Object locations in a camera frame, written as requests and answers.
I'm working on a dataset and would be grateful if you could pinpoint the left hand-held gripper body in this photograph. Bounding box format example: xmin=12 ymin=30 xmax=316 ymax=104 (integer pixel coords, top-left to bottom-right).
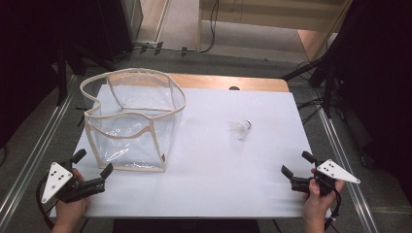
xmin=41 ymin=160 xmax=107 ymax=205

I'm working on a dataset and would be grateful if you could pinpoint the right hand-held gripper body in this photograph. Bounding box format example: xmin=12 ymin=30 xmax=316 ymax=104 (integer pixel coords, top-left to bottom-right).
xmin=290 ymin=158 xmax=361 ymax=197

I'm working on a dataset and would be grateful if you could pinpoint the clear plastic bag beige trim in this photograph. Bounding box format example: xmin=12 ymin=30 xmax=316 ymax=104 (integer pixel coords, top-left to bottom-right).
xmin=79 ymin=67 xmax=188 ymax=174

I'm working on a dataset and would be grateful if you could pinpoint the white shuttlecock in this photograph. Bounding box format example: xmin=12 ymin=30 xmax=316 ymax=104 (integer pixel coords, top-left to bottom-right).
xmin=229 ymin=119 xmax=253 ymax=141

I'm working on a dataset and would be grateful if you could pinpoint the person's right hand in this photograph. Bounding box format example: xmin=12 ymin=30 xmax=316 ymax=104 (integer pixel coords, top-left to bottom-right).
xmin=302 ymin=167 xmax=346 ymax=224

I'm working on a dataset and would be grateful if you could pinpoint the person's left hand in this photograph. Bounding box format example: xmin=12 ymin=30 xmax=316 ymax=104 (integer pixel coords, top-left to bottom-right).
xmin=51 ymin=167 xmax=92 ymax=225

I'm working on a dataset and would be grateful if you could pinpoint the white table mat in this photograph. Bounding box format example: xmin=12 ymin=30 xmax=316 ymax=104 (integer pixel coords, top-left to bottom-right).
xmin=51 ymin=84 xmax=332 ymax=219

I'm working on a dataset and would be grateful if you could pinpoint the black metal stand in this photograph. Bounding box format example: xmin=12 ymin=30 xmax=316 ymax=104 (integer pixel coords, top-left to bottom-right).
xmin=281 ymin=52 xmax=339 ymax=119
xmin=55 ymin=38 xmax=70 ymax=107

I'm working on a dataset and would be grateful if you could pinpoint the dark cabinet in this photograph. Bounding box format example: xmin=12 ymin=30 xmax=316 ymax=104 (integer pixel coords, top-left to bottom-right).
xmin=74 ymin=0 xmax=144 ymax=63

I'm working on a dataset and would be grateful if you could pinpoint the light wooden shelf unit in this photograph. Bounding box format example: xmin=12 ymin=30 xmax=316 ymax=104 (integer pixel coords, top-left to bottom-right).
xmin=197 ymin=0 xmax=354 ymax=34

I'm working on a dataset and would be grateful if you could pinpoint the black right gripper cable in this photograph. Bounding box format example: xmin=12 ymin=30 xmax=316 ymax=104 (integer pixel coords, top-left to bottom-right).
xmin=324 ymin=187 xmax=343 ymax=231

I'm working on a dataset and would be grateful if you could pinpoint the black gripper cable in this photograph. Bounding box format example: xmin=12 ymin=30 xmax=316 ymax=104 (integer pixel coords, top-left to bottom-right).
xmin=324 ymin=187 xmax=343 ymax=231
xmin=35 ymin=175 xmax=56 ymax=229

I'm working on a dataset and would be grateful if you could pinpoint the metal floor rail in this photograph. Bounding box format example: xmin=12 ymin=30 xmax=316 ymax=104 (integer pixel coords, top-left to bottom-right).
xmin=314 ymin=103 xmax=381 ymax=233
xmin=0 ymin=75 xmax=78 ymax=224

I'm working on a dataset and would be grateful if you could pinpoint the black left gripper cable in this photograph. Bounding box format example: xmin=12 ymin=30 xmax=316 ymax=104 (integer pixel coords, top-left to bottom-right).
xmin=35 ymin=175 xmax=56 ymax=229

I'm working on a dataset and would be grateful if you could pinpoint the black floor cable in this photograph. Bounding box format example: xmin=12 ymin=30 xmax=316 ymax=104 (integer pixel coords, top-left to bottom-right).
xmin=295 ymin=96 xmax=326 ymax=126

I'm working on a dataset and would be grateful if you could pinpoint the black hanging cable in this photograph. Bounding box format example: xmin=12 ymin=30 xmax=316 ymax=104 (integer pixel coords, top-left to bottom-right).
xmin=197 ymin=0 xmax=221 ymax=54

